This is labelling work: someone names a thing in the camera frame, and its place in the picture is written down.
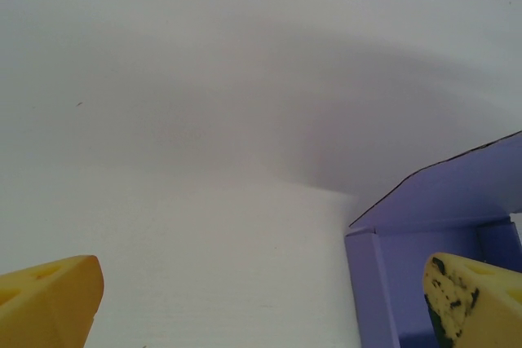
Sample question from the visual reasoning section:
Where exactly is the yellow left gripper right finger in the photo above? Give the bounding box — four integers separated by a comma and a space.
421, 252, 522, 348

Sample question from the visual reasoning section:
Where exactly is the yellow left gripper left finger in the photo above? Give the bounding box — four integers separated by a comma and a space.
0, 254, 106, 348

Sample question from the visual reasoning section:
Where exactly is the purple cardboard box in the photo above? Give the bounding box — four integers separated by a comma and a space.
343, 130, 522, 348

